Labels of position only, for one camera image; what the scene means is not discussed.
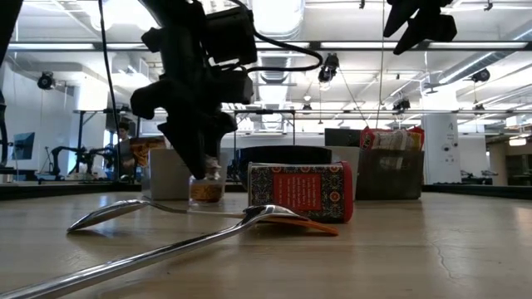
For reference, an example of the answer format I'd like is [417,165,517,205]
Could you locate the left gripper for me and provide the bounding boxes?
[131,68,254,179]

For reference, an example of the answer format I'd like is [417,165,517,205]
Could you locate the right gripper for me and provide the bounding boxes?
[382,0,458,56]

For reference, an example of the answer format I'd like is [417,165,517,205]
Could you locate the small glass spice jar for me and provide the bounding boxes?
[189,155,228,208]

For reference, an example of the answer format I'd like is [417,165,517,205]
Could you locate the orange snack packet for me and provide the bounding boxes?
[129,135,168,168]

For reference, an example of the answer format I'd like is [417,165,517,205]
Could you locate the red patterned tin box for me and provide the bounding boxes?
[248,160,354,223]

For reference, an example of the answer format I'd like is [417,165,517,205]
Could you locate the small spoon orange handle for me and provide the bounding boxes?
[66,198,340,237]

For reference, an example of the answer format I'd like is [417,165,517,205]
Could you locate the red ramen noodle packet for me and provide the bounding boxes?
[359,125,426,153]

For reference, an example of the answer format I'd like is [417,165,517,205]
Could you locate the long silver spoon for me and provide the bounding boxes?
[0,203,311,299]

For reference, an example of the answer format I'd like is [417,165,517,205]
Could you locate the white plastic bin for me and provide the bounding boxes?
[148,148,234,201]

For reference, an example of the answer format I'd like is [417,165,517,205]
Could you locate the black ceiling spotlight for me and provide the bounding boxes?
[36,71,56,91]
[317,52,341,84]
[392,97,412,114]
[470,67,492,84]

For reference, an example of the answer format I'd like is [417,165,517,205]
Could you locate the ceiling air vent grille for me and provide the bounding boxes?
[258,56,292,84]

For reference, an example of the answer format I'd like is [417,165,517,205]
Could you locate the person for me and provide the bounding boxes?
[111,121,138,179]

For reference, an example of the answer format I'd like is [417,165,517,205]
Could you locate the white pillar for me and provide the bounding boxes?
[421,112,462,184]

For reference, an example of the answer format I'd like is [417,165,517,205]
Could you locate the black monitor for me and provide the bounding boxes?
[323,127,362,147]

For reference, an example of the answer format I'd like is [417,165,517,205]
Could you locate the light grey plastic bin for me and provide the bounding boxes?
[330,145,361,200]

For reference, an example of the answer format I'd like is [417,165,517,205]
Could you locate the dark grey plastic bin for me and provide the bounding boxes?
[355,149,425,201]

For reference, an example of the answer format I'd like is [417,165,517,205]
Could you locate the blue-lit monitor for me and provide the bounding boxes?
[10,131,37,161]

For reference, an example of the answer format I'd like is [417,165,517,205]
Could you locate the black background frame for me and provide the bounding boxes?
[74,108,142,179]
[232,108,297,146]

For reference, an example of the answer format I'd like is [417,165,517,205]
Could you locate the silver ventilation duct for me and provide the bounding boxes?
[436,49,532,86]

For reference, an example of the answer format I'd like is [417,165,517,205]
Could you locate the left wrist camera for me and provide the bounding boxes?
[202,7,259,66]

